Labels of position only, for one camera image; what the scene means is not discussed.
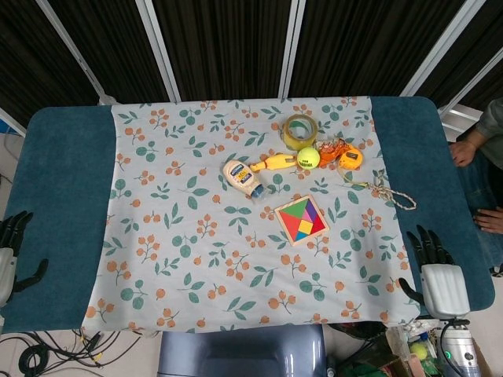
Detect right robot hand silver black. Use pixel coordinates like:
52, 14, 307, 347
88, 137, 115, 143
398, 224, 471, 320

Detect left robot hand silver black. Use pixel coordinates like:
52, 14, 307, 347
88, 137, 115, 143
0, 210, 50, 308

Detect wooden tangram tray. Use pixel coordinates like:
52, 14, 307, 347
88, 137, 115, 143
274, 193, 332, 248

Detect red large tangram triangle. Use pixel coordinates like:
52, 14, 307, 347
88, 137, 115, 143
279, 214, 302, 243

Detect green large tangram triangle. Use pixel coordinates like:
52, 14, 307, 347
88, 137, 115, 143
279, 199, 311, 221

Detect plain yellow-green tennis ball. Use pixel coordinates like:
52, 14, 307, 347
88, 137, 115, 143
409, 342, 429, 361

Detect bystander bare hand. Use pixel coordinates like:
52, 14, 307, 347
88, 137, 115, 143
473, 207, 503, 233
450, 140, 479, 168

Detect cardboard box with clutter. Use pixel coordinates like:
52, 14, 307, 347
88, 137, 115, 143
336, 320, 447, 377

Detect teal fabric table cover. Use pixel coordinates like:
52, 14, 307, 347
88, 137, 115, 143
0, 96, 497, 335

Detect bystander blue jeans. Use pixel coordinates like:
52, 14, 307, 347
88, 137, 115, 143
457, 151, 503, 272

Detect yellow round tape measure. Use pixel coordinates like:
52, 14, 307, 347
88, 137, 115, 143
338, 147, 364, 182

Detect bystander grey-green sleeve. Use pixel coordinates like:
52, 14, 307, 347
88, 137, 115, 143
473, 97, 503, 159

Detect crumpled orange snack bag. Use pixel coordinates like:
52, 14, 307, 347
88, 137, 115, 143
317, 141, 347, 169

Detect yellow-green tennis ball black print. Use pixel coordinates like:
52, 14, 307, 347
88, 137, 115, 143
296, 146, 321, 170

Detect yellow rubber chicken toy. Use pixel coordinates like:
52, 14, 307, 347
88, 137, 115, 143
250, 152, 299, 173

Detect yellowish packing tape roll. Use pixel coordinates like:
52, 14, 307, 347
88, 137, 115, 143
283, 113, 318, 151

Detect grey-blue robot torso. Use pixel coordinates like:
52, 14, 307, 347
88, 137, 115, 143
156, 324, 329, 377

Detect floral printed tablecloth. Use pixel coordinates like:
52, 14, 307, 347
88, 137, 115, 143
80, 96, 420, 335

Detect mayonnaise squeeze bottle blue cap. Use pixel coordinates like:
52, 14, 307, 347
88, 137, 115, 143
222, 159, 270, 202

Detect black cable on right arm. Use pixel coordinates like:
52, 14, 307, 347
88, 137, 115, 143
442, 317, 472, 335

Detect black floor cables bundle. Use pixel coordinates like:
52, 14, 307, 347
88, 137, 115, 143
18, 328, 159, 371

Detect beige braided rope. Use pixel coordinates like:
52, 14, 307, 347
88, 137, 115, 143
367, 169, 417, 213

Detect white partition frame post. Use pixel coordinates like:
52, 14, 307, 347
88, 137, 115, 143
35, 0, 114, 106
399, 0, 461, 97
280, 0, 307, 99
136, 0, 182, 102

